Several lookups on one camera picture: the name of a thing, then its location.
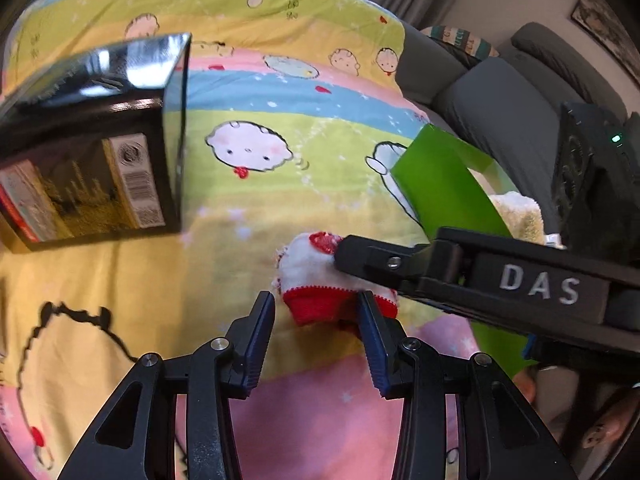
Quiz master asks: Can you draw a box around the red and white sock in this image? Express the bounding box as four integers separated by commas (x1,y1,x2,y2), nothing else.
272,231,399,333

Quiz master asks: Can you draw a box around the framed wall picture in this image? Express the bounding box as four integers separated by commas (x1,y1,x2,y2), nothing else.
572,0,640,56

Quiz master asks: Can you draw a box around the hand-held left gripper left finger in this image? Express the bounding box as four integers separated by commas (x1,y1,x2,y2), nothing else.
57,291,277,480

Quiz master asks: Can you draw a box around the black and gold tin box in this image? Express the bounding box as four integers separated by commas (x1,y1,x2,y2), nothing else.
0,32,193,252

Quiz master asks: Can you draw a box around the cream towel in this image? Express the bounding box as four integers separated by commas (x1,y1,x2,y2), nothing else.
487,191,546,247

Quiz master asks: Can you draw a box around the green box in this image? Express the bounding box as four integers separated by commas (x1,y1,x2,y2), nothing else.
390,124,538,381

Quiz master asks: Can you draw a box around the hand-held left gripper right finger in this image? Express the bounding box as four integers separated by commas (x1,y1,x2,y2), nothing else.
356,290,576,480

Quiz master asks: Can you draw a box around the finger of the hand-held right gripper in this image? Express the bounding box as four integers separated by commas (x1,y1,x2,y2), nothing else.
333,227,473,311

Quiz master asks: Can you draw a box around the cartoon printed blanket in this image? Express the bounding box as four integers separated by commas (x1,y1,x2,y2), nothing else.
0,0,501,480

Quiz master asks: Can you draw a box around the grey sofa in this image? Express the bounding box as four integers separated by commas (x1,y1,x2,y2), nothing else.
397,20,640,241

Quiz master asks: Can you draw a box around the person's right hand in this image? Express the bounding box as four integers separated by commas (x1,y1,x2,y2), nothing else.
580,395,638,451

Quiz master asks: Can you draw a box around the striped pillow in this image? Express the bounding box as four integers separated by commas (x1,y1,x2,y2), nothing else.
422,25,501,61

